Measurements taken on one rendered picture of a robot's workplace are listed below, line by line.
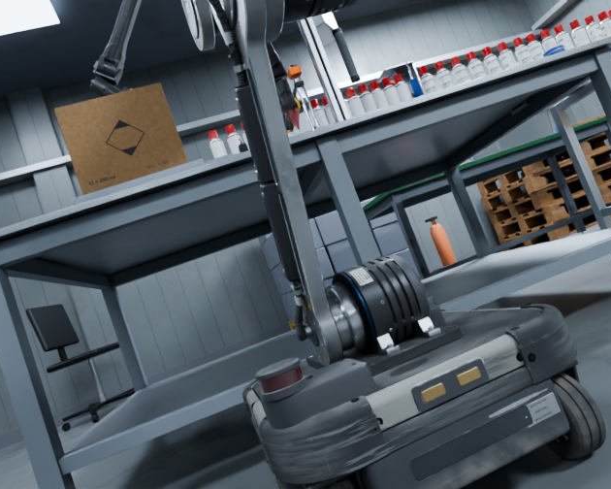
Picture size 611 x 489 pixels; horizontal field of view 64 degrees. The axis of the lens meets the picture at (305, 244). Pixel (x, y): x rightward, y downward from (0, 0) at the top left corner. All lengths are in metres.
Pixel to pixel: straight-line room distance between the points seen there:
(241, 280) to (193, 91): 2.07
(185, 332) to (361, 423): 4.34
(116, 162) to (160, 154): 0.12
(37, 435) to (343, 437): 0.96
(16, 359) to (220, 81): 4.49
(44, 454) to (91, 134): 0.85
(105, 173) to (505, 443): 1.17
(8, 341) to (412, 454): 1.08
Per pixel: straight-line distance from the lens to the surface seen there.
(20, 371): 1.48
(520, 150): 3.69
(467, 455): 0.78
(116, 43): 1.92
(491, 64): 2.28
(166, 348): 5.00
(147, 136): 1.49
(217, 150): 1.87
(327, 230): 4.22
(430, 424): 0.75
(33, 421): 1.49
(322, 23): 1.94
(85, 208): 1.42
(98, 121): 1.53
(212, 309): 4.98
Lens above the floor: 0.42
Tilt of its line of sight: 5 degrees up
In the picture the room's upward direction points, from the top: 20 degrees counter-clockwise
